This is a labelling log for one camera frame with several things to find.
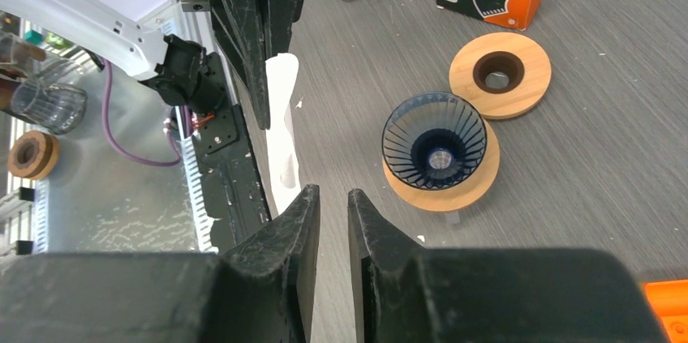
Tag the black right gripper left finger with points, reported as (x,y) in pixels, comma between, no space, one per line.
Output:
(262,290)

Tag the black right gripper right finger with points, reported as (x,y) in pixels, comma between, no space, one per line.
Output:
(405,292)

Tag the white paper coffee filter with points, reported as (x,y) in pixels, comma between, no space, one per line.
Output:
(282,71)

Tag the blue glass dripper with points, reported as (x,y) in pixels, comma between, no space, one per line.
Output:
(434,141)

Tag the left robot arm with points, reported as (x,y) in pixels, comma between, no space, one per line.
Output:
(177,70)

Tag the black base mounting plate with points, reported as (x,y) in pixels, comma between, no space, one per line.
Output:
(227,196)

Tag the clear glass jar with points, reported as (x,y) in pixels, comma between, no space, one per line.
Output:
(58,108)

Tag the orange plastic holder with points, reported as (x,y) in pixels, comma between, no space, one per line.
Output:
(668,300)

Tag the wooden ring dripper stand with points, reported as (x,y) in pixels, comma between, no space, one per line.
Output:
(503,75)

